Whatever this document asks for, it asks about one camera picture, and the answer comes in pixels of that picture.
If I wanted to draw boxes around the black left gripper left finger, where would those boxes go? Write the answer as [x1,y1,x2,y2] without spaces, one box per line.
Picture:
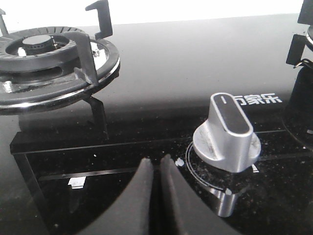
[79,158,154,235]

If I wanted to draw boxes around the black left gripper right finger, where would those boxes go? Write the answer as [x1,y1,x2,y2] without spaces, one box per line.
[160,154,239,235]

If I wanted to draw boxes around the left black pot support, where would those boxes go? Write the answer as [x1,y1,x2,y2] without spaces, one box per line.
[0,0,120,115]

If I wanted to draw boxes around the black pot support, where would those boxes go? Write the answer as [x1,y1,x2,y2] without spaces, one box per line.
[0,0,120,115]
[286,0,313,66]

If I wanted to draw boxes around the right black pot support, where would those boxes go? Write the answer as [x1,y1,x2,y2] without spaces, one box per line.
[286,0,313,66]

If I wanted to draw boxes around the silver stove control knob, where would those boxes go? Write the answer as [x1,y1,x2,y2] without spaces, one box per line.
[193,93,261,173]

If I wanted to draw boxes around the black glass gas cooktop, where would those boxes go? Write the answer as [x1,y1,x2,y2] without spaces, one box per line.
[0,14,313,235]

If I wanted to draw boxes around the left gas burner head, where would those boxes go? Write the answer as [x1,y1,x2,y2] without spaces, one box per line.
[0,26,82,72]

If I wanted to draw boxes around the metal wire pot reducer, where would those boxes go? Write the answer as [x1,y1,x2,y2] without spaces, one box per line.
[293,58,313,70]

